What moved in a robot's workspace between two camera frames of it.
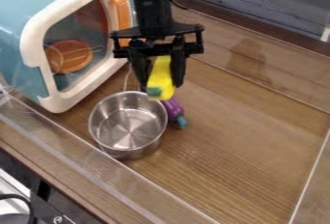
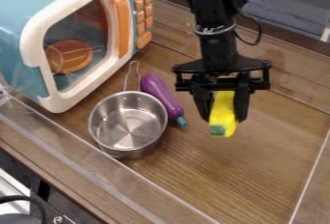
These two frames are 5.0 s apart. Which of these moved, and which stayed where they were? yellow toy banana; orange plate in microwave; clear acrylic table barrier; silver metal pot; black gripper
Moved: black gripper; yellow toy banana
Stayed: silver metal pot; orange plate in microwave; clear acrylic table barrier
